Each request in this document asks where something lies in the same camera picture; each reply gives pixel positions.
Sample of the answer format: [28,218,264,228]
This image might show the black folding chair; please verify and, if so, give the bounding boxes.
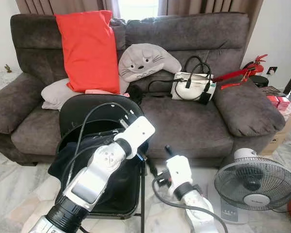
[58,94,161,233]

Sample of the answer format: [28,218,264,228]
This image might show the black round stool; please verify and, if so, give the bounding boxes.
[250,74,269,88]

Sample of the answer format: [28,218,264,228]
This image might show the black shirt green logo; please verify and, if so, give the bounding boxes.
[48,135,147,195]

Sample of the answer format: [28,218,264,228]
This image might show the bright window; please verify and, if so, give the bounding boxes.
[115,0,161,21]

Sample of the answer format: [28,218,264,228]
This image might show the brown cardboard box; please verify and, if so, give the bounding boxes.
[259,109,291,156]

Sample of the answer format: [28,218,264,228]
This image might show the brown fabric sofa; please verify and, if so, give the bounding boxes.
[0,12,287,168]

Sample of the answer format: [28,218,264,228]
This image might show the grey cat face cushion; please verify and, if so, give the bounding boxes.
[118,43,182,82]

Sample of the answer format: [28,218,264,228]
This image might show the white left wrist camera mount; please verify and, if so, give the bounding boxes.
[115,116,156,160]

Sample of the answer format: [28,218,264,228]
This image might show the red tool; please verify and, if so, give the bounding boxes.
[212,53,268,90]

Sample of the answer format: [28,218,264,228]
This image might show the white black handbag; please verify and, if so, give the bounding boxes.
[146,55,218,105]

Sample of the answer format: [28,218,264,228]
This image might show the white floor fan black grille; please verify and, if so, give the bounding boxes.
[213,148,291,225]

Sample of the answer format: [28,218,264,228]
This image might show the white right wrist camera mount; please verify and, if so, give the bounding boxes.
[165,155,194,190]

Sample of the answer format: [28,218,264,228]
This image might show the red box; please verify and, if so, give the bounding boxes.
[266,95,291,111]

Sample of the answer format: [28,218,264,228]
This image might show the pink cushion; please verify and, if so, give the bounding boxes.
[85,88,111,95]

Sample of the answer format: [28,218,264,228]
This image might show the light grey small cushion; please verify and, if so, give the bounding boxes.
[41,78,84,111]

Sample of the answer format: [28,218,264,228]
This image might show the red pillow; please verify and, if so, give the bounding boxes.
[54,10,121,94]

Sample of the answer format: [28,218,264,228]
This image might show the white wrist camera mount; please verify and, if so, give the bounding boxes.
[165,155,194,190]
[115,116,156,160]

